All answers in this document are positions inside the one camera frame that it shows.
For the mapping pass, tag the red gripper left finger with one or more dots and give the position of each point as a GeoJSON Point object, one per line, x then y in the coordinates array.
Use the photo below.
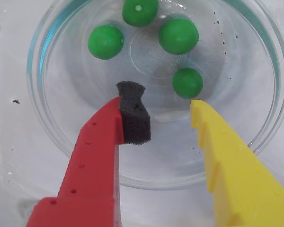
{"type": "Point", "coordinates": [92, 165]}

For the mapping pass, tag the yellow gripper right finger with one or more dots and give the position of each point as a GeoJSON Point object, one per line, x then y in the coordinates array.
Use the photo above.
{"type": "Point", "coordinates": [239, 184]}

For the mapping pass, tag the green round pill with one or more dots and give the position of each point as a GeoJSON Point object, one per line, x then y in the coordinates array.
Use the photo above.
{"type": "Point", "coordinates": [178, 36]}
{"type": "Point", "coordinates": [187, 82]}
{"type": "Point", "coordinates": [140, 11]}
{"type": "Point", "coordinates": [105, 42]}

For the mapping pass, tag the clear glass dish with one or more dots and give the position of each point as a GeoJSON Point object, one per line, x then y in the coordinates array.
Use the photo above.
{"type": "Point", "coordinates": [73, 142]}

